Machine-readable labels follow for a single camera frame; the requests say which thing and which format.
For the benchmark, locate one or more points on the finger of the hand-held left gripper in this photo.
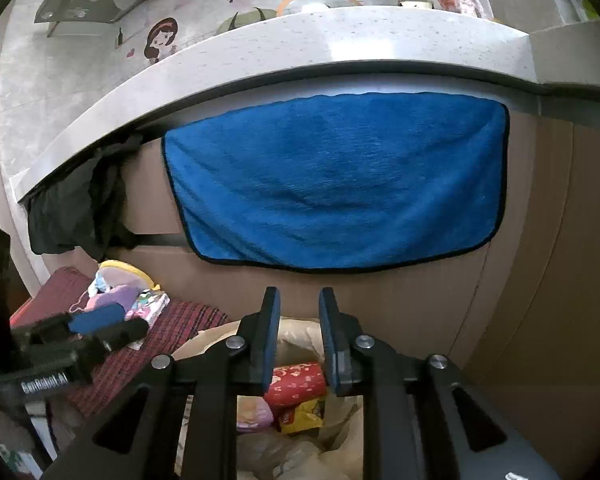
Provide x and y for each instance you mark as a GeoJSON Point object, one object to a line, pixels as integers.
{"type": "Point", "coordinates": [125, 332]}
{"type": "Point", "coordinates": [100, 319]}

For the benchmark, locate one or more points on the white stone countertop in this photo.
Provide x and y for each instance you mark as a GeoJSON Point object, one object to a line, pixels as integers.
{"type": "Point", "coordinates": [330, 40]}

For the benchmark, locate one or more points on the floral tissue pack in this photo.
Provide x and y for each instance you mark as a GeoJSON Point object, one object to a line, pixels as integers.
{"type": "Point", "coordinates": [147, 305]}

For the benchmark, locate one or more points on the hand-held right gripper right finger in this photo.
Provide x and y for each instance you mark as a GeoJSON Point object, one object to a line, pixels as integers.
{"type": "Point", "coordinates": [330, 350]}

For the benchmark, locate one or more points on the black cloth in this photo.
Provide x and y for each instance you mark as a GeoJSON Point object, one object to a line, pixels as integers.
{"type": "Point", "coordinates": [65, 210]}

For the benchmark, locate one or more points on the green and white plastic bag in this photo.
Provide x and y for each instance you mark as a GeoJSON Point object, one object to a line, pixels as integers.
{"type": "Point", "coordinates": [580, 5]}

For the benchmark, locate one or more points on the pink packet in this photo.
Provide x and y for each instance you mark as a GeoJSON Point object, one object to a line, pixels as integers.
{"type": "Point", "coordinates": [254, 417]}

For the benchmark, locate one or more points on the red drink can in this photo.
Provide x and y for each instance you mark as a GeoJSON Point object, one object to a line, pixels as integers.
{"type": "Point", "coordinates": [295, 382]}

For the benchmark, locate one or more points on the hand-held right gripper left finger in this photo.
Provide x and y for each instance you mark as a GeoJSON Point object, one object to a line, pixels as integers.
{"type": "Point", "coordinates": [270, 345]}

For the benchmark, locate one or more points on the red plaid cloth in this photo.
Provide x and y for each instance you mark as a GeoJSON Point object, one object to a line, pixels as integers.
{"type": "Point", "coordinates": [180, 320]}

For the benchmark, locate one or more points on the yellow and red snack wrapper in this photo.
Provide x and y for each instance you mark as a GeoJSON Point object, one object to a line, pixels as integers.
{"type": "Point", "coordinates": [302, 412]}

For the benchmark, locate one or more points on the blue face mask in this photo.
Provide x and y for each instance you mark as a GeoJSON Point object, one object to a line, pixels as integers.
{"type": "Point", "coordinates": [102, 285]}

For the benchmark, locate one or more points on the blue towel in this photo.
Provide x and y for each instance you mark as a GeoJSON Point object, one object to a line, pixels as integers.
{"type": "Point", "coordinates": [330, 180]}

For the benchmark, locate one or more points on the round wooden-framed mirror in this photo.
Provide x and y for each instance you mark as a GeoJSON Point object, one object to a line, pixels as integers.
{"type": "Point", "coordinates": [300, 0]}

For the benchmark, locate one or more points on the yellow-rimmed round lid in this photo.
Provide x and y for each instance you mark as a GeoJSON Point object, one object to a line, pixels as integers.
{"type": "Point", "coordinates": [130, 270]}

